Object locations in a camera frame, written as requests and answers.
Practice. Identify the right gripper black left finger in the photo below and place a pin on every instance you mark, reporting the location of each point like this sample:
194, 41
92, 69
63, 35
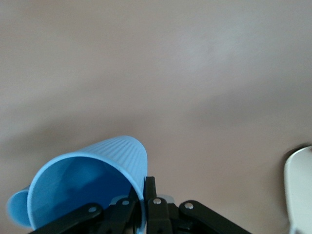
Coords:
117, 217

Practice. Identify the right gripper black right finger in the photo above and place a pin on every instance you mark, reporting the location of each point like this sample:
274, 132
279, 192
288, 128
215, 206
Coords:
158, 217

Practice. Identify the blue ribbed plastic cup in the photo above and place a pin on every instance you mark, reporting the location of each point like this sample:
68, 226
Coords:
80, 178

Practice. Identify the brown table mat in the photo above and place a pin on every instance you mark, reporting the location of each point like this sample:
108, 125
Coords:
156, 73

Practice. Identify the cream white toaster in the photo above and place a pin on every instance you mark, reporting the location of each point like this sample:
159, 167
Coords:
299, 190

